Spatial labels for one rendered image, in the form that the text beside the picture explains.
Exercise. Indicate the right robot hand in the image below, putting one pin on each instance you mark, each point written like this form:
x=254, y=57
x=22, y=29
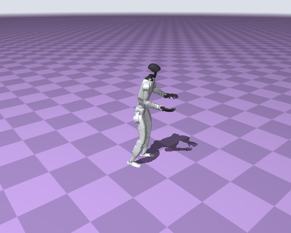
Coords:
x=167, y=110

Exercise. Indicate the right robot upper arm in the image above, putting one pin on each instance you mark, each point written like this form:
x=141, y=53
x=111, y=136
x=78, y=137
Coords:
x=146, y=89

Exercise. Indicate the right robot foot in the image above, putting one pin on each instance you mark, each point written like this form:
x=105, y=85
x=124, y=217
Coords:
x=134, y=164

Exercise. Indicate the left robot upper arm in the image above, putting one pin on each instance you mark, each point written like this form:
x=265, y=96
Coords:
x=155, y=88

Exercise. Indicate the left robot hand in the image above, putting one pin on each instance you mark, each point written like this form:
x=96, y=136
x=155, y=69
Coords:
x=170, y=95

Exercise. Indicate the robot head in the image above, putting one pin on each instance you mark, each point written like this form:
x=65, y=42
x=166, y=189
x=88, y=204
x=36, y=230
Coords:
x=154, y=68

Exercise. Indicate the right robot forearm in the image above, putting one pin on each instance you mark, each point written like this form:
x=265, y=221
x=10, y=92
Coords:
x=153, y=105

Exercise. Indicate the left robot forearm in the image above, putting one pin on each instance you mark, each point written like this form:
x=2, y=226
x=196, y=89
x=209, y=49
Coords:
x=161, y=93

